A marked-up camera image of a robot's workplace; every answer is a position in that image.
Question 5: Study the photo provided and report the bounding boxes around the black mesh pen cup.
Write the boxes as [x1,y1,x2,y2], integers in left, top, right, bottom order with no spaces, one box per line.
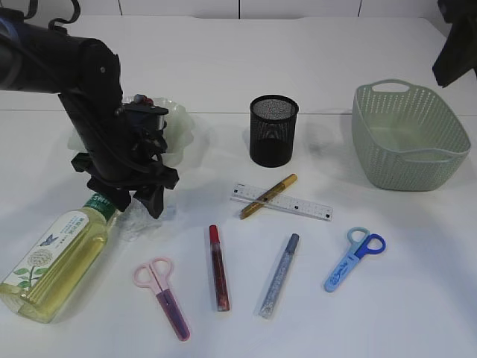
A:
[250,94,299,168]

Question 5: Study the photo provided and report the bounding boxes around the green woven plastic basket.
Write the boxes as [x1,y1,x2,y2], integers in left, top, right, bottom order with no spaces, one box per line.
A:
[351,79,471,192]

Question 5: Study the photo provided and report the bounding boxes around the blue capped scissors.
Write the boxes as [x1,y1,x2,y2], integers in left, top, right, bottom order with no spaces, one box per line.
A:
[323,227,387,293]

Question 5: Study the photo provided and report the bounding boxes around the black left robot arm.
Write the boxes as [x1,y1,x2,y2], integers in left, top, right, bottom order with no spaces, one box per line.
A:
[1,1,179,218]

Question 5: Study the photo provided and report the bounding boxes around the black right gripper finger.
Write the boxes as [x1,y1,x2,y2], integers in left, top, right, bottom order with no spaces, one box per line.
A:
[432,0,476,87]

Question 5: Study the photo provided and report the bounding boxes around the purple artificial grape bunch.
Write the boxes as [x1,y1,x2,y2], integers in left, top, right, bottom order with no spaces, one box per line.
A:
[133,94,154,106]

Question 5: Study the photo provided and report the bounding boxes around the gold marker pen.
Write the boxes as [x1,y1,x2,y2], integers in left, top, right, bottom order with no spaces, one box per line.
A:
[239,174,297,220]

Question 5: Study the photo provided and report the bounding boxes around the yellow tea bottle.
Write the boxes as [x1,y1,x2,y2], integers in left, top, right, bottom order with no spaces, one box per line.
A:
[1,193,116,323]

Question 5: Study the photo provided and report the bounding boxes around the pink purple scissors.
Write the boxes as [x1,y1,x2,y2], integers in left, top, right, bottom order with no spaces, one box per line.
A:
[133,257,190,342]

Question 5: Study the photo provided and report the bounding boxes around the clear plastic ruler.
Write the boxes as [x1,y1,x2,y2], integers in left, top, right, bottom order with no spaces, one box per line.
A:
[230,183,333,222]

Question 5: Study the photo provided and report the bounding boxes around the silver glitter glue tube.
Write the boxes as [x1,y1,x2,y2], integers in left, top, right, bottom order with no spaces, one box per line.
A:
[259,233,300,319]

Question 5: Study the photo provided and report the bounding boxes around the red glitter glue tube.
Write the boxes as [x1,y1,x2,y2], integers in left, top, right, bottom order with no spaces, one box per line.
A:
[209,224,230,312]

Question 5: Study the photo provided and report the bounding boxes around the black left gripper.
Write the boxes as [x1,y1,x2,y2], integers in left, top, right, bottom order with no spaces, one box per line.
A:
[58,89,179,219]

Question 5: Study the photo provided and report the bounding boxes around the clear plastic sheet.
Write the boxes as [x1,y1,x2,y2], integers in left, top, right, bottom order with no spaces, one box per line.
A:
[113,199,177,242]

